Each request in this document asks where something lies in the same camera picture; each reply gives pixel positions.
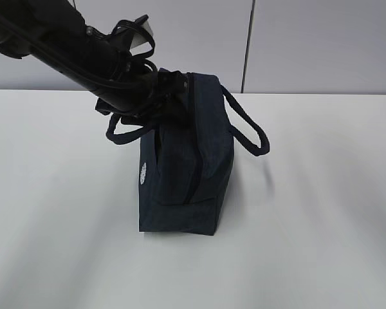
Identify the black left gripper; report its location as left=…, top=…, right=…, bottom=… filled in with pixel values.
left=95, top=69, right=191, bottom=131

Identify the dark blue lunch bag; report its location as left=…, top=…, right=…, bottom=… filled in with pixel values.
left=106, top=73, right=270, bottom=236

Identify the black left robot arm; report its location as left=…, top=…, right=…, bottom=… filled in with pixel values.
left=0, top=1, right=189, bottom=127

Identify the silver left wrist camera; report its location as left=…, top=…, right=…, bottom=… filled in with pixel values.
left=112, top=15, right=154, bottom=59

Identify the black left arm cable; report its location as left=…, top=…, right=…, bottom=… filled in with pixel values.
left=0, top=9, right=158, bottom=88

